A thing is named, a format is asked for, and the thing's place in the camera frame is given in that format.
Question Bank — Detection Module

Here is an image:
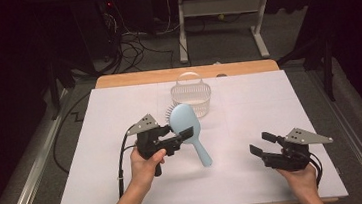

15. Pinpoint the white foam board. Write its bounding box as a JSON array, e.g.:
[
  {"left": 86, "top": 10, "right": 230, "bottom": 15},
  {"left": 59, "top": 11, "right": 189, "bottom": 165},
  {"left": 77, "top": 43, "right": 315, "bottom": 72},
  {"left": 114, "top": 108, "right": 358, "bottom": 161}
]
[{"left": 44, "top": 64, "right": 349, "bottom": 204}]

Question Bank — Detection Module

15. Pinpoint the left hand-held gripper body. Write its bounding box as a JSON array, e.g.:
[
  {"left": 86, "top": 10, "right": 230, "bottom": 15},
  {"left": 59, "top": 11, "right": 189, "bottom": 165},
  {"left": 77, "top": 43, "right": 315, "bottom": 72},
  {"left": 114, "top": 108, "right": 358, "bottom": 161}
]
[{"left": 124, "top": 110, "right": 186, "bottom": 162}]

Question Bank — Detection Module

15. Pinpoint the person's right hand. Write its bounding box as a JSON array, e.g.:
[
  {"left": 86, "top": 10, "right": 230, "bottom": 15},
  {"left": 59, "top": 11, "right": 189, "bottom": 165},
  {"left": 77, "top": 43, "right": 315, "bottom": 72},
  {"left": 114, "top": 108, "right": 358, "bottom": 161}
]
[{"left": 277, "top": 162, "right": 320, "bottom": 199}]

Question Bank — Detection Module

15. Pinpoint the person's left hand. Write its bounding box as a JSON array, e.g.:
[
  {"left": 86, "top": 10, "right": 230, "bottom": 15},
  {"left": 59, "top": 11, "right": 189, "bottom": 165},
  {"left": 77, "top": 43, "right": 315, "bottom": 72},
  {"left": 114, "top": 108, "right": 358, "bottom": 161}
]
[{"left": 127, "top": 145, "right": 171, "bottom": 192}]

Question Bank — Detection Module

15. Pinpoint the right hand-held gripper cable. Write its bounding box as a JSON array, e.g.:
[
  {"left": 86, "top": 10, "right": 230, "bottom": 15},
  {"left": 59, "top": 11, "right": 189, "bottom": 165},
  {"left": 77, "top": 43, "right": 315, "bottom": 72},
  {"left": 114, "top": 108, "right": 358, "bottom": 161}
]
[{"left": 306, "top": 151, "right": 326, "bottom": 190}]

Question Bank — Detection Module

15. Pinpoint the hand-held gripper cable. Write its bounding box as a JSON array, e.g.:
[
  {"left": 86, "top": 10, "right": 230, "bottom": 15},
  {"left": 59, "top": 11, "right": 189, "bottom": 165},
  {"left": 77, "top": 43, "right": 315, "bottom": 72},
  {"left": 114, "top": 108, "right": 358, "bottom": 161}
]
[
  {"left": 112, "top": 125, "right": 144, "bottom": 200},
  {"left": 306, "top": 151, "right": 326, "bottom": 190}
]

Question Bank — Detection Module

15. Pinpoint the black floor cable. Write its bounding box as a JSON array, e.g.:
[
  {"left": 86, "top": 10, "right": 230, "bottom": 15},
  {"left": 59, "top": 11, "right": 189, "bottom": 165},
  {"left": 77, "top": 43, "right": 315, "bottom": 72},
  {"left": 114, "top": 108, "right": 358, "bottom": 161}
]
[{"left": 47, "top": 92, "right": 99, "bottom": 175}]

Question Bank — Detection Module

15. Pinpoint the dark computer tower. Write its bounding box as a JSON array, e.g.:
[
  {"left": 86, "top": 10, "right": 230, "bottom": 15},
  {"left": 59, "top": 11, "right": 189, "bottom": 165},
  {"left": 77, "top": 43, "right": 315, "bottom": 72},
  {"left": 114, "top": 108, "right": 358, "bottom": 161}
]
[{"left": 70, "top": 0, "right": 124, "bottom": 77}]

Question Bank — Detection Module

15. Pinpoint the white plastic basket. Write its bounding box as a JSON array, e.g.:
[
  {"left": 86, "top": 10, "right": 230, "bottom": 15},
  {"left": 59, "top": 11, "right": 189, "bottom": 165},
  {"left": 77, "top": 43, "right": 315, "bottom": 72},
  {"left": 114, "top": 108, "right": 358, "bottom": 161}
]
[{"left": 168, "top": 69, "right": 215, "bottom": 122}]

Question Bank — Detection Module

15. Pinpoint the white metal stand frame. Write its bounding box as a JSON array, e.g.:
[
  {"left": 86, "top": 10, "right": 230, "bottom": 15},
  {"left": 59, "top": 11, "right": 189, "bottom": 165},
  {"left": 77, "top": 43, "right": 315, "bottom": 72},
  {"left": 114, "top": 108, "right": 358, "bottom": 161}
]
[{"left": 173, "top": 0, "right": 278, "bottom": 67}]

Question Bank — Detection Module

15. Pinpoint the tangle of floor cables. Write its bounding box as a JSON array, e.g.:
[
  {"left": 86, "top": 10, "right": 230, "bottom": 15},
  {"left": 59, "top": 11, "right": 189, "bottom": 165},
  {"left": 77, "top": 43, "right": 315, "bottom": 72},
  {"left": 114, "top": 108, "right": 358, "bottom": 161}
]
[{"left": 98, "top": 0, "right": 178, "bottom": 75}]

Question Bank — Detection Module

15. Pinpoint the light blue hairbrush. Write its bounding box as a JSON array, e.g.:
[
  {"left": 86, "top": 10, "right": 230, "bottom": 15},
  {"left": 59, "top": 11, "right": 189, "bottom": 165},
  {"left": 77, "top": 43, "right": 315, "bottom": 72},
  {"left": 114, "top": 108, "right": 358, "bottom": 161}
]
[{"left": 163, "top": 100, "right": 214, "bottom": 171}]

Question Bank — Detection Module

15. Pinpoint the left hand-held gripper cable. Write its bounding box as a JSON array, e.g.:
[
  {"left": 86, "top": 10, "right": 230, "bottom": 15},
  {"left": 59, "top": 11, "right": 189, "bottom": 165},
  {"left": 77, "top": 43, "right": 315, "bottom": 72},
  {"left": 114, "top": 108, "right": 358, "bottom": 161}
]
[{"left": 112, "top": 125, "right": 144, "bottom": 200}]

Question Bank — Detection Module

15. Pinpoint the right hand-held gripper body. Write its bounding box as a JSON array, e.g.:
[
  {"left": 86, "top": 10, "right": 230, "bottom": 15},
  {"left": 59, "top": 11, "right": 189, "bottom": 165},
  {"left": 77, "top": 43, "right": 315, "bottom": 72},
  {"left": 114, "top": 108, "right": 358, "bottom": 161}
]
[{"left": 260, "top": 124, "right": 337, "bottom": 175}]

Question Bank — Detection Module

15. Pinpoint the black stand leg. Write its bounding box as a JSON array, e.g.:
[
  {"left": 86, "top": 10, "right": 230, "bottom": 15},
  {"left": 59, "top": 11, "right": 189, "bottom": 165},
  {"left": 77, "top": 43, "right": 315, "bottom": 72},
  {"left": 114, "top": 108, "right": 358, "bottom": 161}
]
[
  {"left": 274, "top": 33, "right": 342, "bottom": 107},
  {"left": 45, "top": 55, "right": 80, "bottom": 120}
]

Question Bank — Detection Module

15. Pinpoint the aluminium floor rail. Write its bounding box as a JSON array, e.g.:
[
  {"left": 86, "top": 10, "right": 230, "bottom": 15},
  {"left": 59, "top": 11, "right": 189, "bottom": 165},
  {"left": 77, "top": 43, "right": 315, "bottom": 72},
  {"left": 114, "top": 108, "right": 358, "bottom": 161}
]
[
  {"left": 0, "top": 87, "right": 83, "bottom": 204},
  {"left": 305, "top": 64, "right": 362, "bottom": 204}
]

